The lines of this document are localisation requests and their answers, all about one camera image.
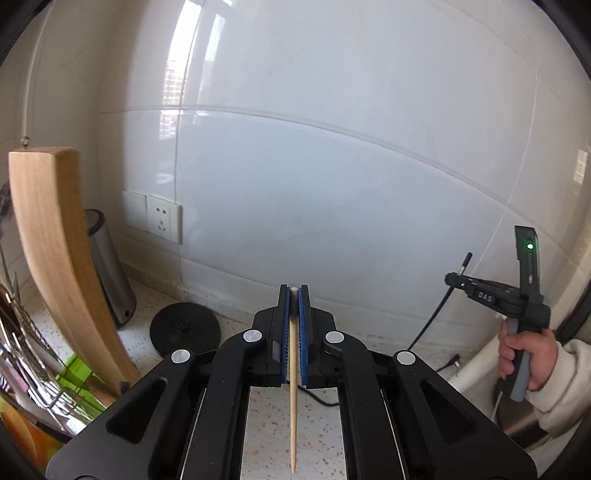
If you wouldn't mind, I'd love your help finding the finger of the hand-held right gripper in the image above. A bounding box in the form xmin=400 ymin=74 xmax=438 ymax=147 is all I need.
xmin=462 ymin=284 xmax=514 ymax=311
xmin=444 ymin=272 xmax=522 ymax=294

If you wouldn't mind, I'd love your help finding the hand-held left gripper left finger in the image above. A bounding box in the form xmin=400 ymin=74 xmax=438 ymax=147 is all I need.
xmin=46 ymin=284 xmax=294 ymax=480

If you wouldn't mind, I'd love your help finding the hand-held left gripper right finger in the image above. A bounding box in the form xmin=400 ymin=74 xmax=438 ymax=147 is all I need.
xmin=298 ymin=284 xmax=539 ymax=480

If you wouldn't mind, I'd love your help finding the light wooden chopstick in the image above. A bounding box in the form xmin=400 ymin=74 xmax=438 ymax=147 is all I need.
xmin=288 ymin=286 xmax=300 ymax=474

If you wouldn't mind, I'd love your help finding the person's right hand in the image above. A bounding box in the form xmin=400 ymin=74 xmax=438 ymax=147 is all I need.
xmin=498 ymin=323 xmax=560 ymax=393

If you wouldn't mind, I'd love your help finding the black kettle base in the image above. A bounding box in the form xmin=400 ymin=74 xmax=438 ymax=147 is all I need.
xmin=150 ymin=302 xmax=221 ymax=358

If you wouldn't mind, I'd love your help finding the stainless steel electric kettle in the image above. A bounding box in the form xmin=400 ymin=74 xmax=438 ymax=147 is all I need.
xmin=83 ymin=209 xmax=138 ymax=329

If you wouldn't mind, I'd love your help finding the green drip tray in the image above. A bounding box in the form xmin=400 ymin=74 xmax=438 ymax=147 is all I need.
xmin=53 ymin=353 xmax=109 ymax=416

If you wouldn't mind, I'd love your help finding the wooden cutting board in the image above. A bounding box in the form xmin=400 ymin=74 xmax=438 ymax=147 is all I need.
xmin=8 ymin=135 xmax=139 ymax=407

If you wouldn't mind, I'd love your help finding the yellow orange bowl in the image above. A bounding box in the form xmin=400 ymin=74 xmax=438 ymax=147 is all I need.
xmin=0 ymin=401 xmax=65 ymax=467

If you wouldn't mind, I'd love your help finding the black power cable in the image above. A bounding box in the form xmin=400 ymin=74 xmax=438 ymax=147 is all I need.
xmin=299 ymin=387 xmax=343 ymax=408

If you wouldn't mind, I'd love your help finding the white charging cable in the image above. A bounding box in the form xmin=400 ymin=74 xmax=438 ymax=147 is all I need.
xmin=492 ymin=378 xmax=506 ymax=423

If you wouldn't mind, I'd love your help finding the white wall socket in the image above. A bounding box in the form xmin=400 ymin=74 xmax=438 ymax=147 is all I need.
xmin=146 ymin=194 xmax=184 ymax=245

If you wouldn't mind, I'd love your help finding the white blank wall plate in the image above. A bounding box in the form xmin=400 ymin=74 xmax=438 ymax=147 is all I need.
xmin=122 ymin=190 xmax=149 ymax=232

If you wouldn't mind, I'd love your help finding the wire dish rack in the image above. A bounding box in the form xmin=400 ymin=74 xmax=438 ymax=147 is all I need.
xmin=0 ymin=272 xmax=100 ymax=439

